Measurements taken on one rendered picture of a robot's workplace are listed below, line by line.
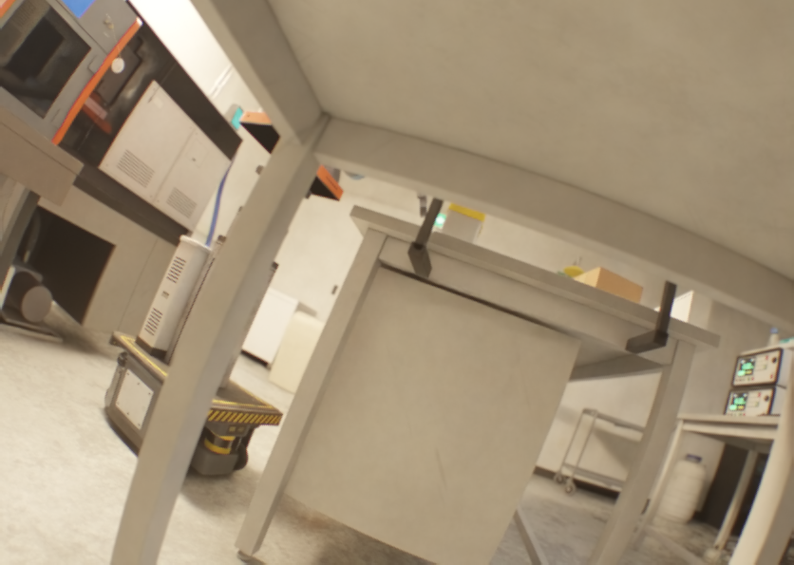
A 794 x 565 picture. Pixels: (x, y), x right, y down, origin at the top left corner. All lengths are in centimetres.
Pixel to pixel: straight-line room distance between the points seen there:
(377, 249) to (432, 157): 47
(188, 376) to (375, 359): 56
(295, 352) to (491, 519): 291
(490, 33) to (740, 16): 20
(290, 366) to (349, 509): 275
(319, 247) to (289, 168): 470
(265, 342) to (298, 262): 127
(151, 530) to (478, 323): 78
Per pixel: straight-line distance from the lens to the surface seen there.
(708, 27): 32
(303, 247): 532
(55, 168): 112
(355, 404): 101
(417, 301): 100
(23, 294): 207
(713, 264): 56
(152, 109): 211
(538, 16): 34
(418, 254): 79
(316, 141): 56
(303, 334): 367
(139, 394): 139
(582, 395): 485
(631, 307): 93
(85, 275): 220
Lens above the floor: 61
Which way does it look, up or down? 12 degrees up
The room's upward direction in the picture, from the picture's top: 23 degrees clockwise
